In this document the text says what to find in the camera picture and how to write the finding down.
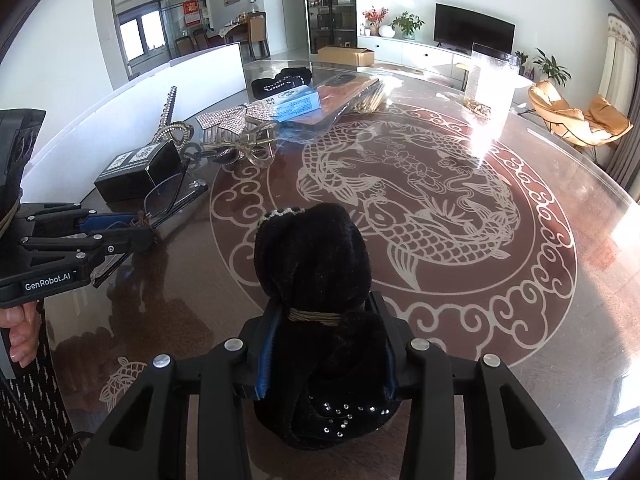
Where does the black soap bar box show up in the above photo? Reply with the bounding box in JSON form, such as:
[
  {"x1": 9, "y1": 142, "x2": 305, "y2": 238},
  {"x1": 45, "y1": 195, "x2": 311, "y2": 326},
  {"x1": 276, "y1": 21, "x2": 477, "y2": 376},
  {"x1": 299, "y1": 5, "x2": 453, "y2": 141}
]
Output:
[{"x1": 93, "y1": 141, "x2": 181, "y2": 203}]

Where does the rhinestone bow hair claw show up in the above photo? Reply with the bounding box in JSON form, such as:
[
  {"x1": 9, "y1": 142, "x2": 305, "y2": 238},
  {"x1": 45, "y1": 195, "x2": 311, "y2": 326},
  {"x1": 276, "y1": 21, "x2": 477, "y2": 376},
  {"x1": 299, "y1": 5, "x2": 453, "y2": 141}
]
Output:
[{"x1": 196, "y1": 101, "x2": 278, "y2": 168}]

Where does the blue white ointment box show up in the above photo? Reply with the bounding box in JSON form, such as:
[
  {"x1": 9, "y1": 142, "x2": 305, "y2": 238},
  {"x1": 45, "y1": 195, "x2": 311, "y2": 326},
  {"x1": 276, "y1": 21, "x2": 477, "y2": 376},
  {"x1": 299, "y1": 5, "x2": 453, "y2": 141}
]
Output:
[{"x1": 268, "y1": 86, "x2": 321, "y2": 122}]

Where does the black scrunchie with beads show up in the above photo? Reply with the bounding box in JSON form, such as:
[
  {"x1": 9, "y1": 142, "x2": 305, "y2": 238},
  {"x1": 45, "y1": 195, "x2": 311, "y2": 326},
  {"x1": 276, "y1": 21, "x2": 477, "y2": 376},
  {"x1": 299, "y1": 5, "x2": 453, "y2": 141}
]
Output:
[{"x1": 250, "y1": 67, "x2": 312, "y2": 100}]

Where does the orange phone case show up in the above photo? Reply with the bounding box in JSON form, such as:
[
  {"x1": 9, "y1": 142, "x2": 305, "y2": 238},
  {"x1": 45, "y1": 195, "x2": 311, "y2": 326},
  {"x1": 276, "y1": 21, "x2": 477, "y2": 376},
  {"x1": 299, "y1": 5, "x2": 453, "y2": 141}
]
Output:
[{"x1": 281, "y1": 73, "x2": 383, "y2": 132}]

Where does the white cardboard sorting box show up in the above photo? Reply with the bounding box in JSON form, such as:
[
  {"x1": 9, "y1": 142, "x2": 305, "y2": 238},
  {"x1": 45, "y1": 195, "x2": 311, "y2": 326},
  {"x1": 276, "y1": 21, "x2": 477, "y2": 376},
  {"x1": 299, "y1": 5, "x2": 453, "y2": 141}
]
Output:
[{"x1": 21, "y1": 44, "x2": 246, "y2": 203}]

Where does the left hand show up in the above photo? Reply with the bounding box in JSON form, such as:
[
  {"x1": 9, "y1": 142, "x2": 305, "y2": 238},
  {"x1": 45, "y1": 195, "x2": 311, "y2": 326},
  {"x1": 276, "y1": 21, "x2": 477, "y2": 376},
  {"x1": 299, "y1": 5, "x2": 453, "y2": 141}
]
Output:
[{"x1": 0, "y1": 301, "x2": 41, "y2": 368}]

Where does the pearl gold hair claw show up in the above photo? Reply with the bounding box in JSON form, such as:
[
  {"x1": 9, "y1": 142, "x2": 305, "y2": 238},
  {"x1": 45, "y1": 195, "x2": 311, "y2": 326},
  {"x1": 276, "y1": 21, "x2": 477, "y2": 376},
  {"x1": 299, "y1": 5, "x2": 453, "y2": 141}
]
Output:
[{"x1": 151, "y1": 86, "x2": 194, "y2": 151}]

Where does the cardboard shipping box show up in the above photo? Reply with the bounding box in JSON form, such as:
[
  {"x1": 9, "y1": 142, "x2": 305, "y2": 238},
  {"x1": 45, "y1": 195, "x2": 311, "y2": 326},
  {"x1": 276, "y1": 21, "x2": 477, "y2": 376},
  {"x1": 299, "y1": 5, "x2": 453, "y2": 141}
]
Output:
[{"x1": 318, "y1": 46, "x2": 375, "y2": 67}]

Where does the dark glass display cabinet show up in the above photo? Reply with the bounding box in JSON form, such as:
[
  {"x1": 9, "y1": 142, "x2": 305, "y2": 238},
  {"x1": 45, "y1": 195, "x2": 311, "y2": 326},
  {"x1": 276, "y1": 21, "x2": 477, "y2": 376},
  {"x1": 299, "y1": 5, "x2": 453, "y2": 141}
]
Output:
[{"x1": 306, "y1": 0, "x2": 357, "y2": 54}]

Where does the orange lounge chair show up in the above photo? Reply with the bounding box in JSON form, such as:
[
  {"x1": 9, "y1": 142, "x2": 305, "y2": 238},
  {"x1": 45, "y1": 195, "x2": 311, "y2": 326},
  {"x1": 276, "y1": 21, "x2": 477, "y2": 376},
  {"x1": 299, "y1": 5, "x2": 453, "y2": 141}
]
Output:
[{"x1": 528, "y1": 80, "x2": 632, "y2": 148}]

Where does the red flower vase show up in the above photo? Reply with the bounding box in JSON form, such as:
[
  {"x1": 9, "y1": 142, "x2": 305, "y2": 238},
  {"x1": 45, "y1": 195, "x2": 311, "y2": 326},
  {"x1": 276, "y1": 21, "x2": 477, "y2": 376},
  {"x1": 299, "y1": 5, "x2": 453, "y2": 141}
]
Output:
[{"x1": 362, "y1": 6, "x2": 388, "y2": 36}]

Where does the green potted plant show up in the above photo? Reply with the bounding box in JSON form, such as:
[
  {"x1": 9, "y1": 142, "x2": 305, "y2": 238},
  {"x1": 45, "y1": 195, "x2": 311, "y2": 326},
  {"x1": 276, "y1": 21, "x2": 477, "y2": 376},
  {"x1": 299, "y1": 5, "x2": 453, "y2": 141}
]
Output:
[{"x1": 392, "y1": 11, "x2": 425, "y2": 40}]

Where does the leafy floor plant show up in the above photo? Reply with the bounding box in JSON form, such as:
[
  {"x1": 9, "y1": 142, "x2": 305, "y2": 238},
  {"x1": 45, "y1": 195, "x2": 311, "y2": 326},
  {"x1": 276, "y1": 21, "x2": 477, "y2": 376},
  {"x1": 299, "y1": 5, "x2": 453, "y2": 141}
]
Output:
[{"x1": 533, "y1": 48, "x2": 572, "y2": 87}]

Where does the white tv cabinet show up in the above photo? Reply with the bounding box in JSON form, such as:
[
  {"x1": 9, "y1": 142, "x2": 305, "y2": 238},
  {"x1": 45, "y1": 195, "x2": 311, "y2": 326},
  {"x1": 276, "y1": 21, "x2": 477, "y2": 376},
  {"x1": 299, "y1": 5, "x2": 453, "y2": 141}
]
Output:
[{"x1": 358, "y1": 36, "x2": 471, "y2": 90}]

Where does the white floor air conditioner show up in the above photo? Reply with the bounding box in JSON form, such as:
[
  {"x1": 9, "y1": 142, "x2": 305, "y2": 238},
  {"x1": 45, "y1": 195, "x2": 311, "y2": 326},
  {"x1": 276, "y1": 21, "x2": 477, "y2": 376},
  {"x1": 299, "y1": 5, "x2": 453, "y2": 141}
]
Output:
[{"x1": 598, "y1": 13, "x2": 639, "y2": 115}]

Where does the black flat television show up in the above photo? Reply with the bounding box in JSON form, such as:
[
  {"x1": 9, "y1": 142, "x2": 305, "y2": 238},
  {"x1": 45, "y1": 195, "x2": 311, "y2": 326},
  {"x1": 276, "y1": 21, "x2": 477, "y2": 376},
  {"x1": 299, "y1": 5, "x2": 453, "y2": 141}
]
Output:
[{"x1": 433, "y1": 3, "x2": 515, "y2": 53}]

